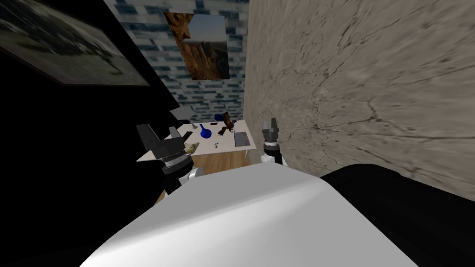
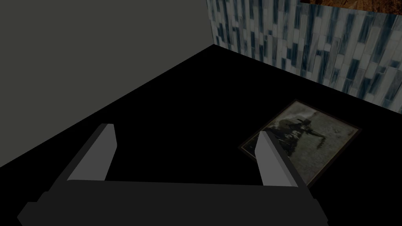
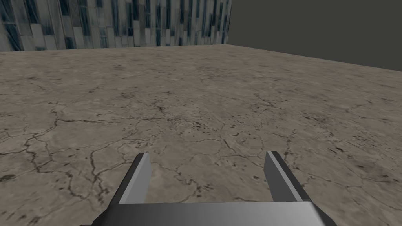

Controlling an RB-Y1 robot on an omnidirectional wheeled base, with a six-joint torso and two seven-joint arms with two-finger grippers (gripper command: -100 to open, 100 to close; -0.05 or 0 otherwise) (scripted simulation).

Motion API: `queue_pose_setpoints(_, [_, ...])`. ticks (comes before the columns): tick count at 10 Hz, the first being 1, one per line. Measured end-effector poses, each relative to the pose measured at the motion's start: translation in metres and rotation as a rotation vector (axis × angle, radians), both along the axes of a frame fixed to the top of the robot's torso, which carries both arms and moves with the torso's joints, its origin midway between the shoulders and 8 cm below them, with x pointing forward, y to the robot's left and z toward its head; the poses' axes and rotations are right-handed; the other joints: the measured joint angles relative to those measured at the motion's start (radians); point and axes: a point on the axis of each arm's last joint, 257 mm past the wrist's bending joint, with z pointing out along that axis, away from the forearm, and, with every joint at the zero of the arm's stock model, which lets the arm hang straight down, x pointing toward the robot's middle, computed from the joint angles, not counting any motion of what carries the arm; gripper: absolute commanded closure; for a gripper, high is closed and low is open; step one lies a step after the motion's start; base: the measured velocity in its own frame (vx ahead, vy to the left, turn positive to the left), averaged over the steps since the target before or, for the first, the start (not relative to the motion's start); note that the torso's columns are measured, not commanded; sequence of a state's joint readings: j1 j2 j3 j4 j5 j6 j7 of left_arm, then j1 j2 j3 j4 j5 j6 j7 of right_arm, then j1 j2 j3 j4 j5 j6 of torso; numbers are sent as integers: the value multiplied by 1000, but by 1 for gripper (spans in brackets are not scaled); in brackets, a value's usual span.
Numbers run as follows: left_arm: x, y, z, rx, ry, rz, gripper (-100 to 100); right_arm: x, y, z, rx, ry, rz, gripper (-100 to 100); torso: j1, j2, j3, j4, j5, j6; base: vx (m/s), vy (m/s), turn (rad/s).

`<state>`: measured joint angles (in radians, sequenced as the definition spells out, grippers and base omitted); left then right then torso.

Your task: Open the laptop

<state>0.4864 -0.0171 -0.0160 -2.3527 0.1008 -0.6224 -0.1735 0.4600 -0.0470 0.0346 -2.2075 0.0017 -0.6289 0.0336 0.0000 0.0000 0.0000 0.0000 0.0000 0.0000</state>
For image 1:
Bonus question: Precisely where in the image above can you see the white desk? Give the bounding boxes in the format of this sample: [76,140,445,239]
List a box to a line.
[136,119,257,163]

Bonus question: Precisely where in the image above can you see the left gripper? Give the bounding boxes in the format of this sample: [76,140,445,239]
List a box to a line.
[136,124,186,160]

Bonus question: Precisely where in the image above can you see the brown figurine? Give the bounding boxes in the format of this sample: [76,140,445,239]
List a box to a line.
[218,111,238,135]

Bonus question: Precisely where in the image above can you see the grey desk lamp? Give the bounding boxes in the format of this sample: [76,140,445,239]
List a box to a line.
[169,105,199,130]

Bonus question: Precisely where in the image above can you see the grey laptop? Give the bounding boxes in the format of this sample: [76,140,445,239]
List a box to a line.
[233,122,251,148]

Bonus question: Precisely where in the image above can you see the canyon wall picture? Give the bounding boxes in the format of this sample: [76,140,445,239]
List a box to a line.
[163,11,231,82]

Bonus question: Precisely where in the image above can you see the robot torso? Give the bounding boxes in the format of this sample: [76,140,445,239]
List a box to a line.
[79,162,420,267]

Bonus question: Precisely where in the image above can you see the dark framed wall picture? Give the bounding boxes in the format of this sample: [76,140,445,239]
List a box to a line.
[0,0,151,87]

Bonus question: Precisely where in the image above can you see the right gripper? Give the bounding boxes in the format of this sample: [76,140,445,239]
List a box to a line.
[262,117,280,143]

